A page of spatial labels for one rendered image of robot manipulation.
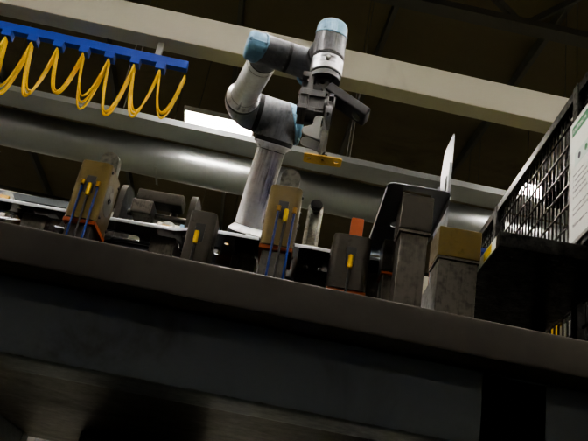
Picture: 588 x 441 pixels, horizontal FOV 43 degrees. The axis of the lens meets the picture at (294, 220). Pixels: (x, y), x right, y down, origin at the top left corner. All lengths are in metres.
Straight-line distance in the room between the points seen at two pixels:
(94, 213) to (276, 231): 0.32
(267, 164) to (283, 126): 0.12
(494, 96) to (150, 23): 2.25
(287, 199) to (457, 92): 3.71
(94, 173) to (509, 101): 3.93
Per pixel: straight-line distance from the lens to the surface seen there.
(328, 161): 1.63
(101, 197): 1.37
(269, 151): 2.19
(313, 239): 1.71
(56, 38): 4.96
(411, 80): 4.90
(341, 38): 1.78
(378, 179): 9.74
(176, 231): 1.49
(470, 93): 4.98
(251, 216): 2.20
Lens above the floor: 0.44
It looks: 25 degrees up
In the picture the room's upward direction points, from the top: 11 degrees clockwise
